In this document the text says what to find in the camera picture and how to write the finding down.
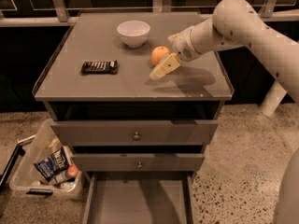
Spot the blue chip bag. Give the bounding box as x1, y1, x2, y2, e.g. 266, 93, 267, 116
34, 147, 71, 181

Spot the black bin lid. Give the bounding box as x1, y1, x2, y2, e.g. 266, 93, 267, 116
0, 135, 36, 192

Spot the clear plastic storage bin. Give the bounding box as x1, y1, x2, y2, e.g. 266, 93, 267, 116
9, 119, 85, 200

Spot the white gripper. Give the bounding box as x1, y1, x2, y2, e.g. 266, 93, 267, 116
149, 26, 200, 80

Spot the white ceramic bowl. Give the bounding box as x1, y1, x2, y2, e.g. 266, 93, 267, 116
117, 21, 150, 48

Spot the grey drawer cabinet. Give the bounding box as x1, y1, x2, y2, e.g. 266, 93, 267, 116
32, 11, 235, 185

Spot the orange fruit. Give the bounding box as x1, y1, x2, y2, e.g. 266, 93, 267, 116
150, 46, 169, 65

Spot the grey top drawer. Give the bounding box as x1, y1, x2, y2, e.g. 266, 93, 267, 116
51, 120, 218, 147

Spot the black snack bar wrapper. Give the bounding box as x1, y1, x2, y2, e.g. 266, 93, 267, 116
80, 60, 119, 75

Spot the grey bottom drawer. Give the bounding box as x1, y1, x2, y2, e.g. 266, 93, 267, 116
82, 172, 196, 224

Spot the metal window railing frame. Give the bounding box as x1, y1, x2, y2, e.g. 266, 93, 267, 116
0, 0, 298, 27

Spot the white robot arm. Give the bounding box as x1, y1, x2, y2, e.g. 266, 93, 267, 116
168, 0, 299, 224

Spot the red apple in bin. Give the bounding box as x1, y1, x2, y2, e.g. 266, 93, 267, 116
67, 164, 78, 178

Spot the white post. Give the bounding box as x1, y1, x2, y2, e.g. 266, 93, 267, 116
260, 81, 287, 116

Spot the grey drawer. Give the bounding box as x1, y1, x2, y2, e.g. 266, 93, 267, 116
73, 154, 205, 172
51, 120, 218, 147
82, 172, 196, 224

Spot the grey middle drawer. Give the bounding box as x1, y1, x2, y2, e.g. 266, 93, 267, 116
73, 154, 205, 172

